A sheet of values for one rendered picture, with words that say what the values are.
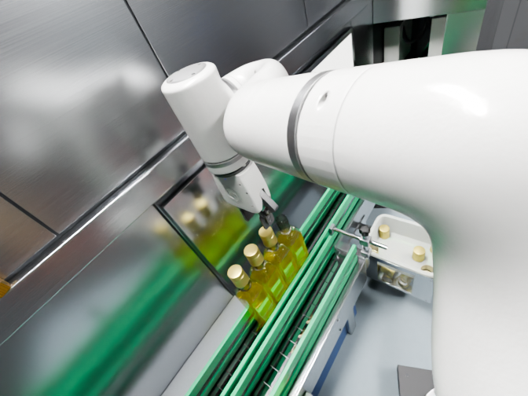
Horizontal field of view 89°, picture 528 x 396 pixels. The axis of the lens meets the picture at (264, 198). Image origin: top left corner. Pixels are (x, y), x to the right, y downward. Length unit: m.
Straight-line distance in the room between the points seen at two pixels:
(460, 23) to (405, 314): 1.06
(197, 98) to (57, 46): 0.22
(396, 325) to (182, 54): 1.03
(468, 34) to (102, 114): 1.22
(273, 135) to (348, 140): 0.07
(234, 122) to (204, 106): 0.13
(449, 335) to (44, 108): 0.52
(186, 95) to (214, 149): 0.09
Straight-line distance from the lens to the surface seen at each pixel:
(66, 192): 0.53
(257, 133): 0.24
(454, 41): 1.36
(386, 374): 1.08
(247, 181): 0.46
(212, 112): 0.40
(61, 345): 0.66
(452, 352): 0.21
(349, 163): 0.16
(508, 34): 3.43
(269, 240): 0.63
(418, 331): 1.12
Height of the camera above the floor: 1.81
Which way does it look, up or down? 42 degrees down
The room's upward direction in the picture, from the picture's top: 24 degrees counter-clockwise
